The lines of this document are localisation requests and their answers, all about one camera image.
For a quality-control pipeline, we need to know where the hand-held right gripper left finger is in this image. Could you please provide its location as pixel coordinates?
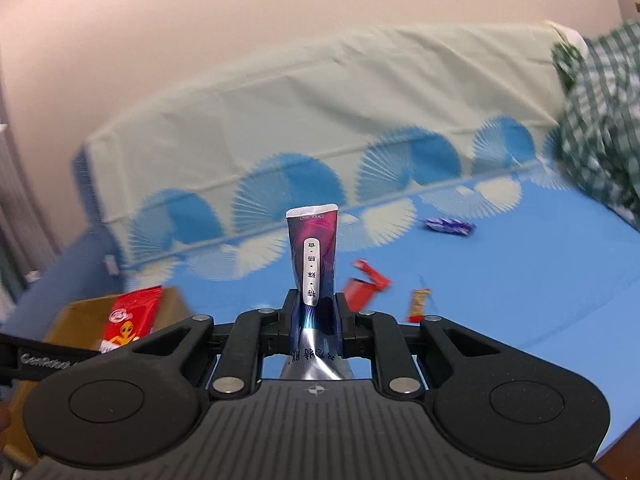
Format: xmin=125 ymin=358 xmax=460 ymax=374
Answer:
xmin=132 ymin=290 xmax=302 ymax=401

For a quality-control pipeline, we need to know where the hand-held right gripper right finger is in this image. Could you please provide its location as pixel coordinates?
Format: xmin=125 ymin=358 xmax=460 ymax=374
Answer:
xmin=333 ymin=291 xmax=503 ymax=400

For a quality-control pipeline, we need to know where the red square snack packet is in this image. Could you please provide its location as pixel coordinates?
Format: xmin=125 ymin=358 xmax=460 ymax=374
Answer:
xmin=341 ymin=259 xmax=391 ymax=312

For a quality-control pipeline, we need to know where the brown cardboard box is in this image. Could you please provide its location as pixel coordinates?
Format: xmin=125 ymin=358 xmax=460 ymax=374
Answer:
xmin=9 ymin=285 xmax=196 ymax=463

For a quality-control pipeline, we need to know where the small orange snack packet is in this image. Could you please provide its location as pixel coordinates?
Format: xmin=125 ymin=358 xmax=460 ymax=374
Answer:
xmin=407 ymin=287 xmax=432 ymax=324

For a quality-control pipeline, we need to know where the purple snack packet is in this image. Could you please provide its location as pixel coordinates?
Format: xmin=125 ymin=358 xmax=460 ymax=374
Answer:
xmin=279 ymin=203 xmax=353 ymax=382

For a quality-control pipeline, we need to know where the red snack packet with figure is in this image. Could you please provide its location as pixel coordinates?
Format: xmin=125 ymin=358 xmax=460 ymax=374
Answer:
xmin=98 ymin=286 xmax=164 ymax=355

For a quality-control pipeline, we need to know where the blue sofa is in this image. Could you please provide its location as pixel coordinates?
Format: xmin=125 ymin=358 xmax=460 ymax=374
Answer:
xmin=9 ymin=145 xmax=128 ymax=328

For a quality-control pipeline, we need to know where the blue purple candy packet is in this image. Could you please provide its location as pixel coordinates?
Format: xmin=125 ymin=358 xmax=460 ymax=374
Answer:
xmin=424 ymin=216 xmax=476 ymax=237

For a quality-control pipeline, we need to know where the grey curtain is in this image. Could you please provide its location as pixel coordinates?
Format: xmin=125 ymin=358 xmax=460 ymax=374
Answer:
xmin=0 ymin=122 xmax=63 ymax=313

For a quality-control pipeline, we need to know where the blue fan-print sheet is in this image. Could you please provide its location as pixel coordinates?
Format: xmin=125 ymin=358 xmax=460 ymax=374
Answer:
xmin=82 ymin=20 xmax=640 ymax=461

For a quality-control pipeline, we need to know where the green checked cloth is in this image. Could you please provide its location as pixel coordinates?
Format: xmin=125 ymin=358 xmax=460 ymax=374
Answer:
xmin=550 ymin=19 xmax=640 ymax=232

